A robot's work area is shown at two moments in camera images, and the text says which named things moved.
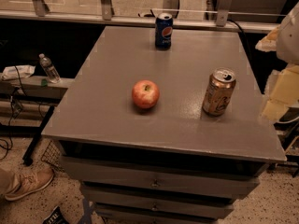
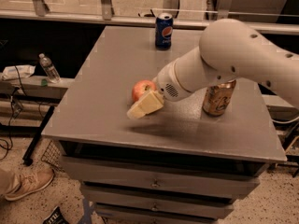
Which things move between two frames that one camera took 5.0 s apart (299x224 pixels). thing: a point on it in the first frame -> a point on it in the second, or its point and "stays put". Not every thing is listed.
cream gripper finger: [285, 92] -> [174, 81]
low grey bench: [27, 104] stays put
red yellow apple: [145, 93] stays put
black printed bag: [56, 217] stays put
